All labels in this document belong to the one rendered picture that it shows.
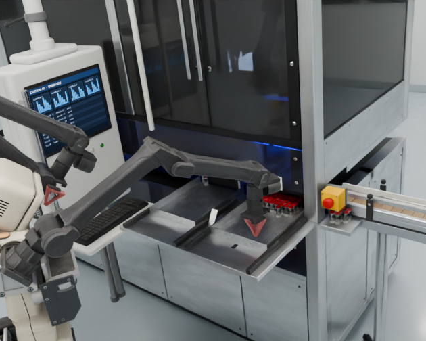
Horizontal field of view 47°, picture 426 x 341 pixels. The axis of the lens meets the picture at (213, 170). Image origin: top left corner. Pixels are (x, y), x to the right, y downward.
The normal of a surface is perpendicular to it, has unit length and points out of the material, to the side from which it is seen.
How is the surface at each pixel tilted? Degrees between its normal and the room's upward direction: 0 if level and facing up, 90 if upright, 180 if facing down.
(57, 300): 90
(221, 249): 0
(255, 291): 90
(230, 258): 0
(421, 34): 90
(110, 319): 0
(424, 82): 90
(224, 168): 101
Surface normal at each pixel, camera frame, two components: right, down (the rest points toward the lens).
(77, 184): 0.81, 0.16
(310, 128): -0.62, 0.39
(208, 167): 0.57, 0.45
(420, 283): -0.11, -0.91
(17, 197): 0.37, 0.35
